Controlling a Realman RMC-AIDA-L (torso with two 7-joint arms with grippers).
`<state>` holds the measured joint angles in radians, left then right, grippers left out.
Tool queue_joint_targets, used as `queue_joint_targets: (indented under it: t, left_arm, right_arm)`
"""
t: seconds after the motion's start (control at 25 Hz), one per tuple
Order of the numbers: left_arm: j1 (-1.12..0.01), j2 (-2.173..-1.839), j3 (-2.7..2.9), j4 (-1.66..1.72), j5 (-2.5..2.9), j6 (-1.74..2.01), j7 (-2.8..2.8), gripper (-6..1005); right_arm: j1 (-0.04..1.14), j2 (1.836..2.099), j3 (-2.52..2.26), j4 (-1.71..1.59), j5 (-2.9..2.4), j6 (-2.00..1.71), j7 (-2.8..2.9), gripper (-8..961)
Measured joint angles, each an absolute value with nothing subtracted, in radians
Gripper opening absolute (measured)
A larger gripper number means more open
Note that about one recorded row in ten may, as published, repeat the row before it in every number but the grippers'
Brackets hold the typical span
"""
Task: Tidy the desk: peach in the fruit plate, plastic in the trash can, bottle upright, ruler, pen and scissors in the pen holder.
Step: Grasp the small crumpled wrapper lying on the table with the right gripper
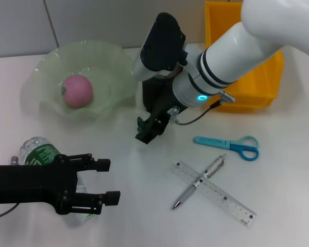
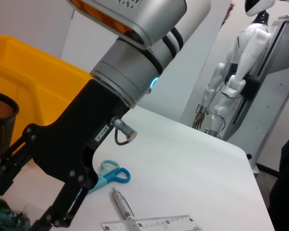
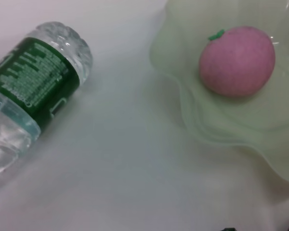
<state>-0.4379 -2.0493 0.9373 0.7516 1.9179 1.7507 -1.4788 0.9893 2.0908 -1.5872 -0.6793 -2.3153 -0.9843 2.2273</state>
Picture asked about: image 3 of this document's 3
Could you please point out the green label water bottle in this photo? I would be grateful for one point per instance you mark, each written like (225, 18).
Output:
(38, 79)

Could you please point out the green wavy glass fruit plate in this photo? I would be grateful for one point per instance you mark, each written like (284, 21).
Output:
(231, 125)

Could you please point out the pink peach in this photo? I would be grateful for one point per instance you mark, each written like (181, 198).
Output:
(236, 65)

